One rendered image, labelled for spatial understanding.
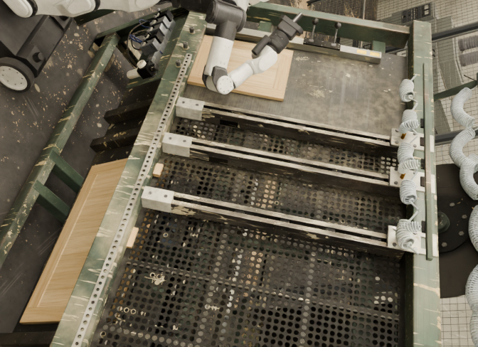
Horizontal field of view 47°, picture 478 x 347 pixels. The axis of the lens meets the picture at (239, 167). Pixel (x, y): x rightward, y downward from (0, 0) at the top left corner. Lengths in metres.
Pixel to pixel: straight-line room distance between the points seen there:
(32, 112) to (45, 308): 1.13
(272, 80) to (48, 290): 1.46
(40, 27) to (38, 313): 1.47
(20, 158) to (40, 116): 0.29
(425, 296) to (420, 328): 0.13
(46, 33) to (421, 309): 2.28
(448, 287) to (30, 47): 2.35
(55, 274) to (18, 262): 0.36
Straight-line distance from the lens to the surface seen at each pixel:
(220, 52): 2.33
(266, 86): 2.77
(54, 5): 2.91
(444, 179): 3.11
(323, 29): 3.24
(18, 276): 3.00
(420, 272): 2.20
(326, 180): 2.41
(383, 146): 2.57
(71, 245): 2.73
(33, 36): 3.09
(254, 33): 3.04
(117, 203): 2.28
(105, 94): 3.65
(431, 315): 2.14
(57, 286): 2.62
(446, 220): 2.90
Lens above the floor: 2.35
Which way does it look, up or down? 29 degrees down
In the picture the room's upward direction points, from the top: 79 degrees clockwise
